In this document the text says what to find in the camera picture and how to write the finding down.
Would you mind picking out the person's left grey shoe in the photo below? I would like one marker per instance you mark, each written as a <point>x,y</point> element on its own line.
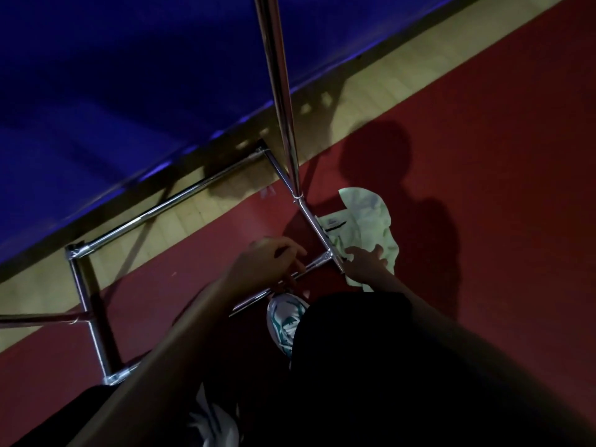
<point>214,423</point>

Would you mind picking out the pale green towel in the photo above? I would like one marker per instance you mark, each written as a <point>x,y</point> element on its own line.
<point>368,218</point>

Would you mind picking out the person's right hand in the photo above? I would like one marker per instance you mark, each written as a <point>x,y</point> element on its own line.
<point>368,265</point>

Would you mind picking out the person's right grey shoe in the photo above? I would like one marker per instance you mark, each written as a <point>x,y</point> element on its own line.
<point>284,321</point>

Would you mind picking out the person's left hand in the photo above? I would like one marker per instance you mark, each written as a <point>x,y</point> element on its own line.
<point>265,265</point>

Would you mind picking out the person's grey shoe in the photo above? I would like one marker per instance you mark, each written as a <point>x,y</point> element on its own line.
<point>284,321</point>
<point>214,423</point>

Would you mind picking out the person's right forearm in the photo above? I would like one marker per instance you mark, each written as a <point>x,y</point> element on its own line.
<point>489,367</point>

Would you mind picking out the person's left forearm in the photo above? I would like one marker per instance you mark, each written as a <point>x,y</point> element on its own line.
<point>158,367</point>

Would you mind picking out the metal drying rack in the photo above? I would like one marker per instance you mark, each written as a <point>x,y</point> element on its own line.
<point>279,88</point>

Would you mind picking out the person's black trousers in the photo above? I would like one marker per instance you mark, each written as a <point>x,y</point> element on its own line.
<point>354,381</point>

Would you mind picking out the blue banner with white print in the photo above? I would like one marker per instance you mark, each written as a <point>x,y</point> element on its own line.
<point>116,88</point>

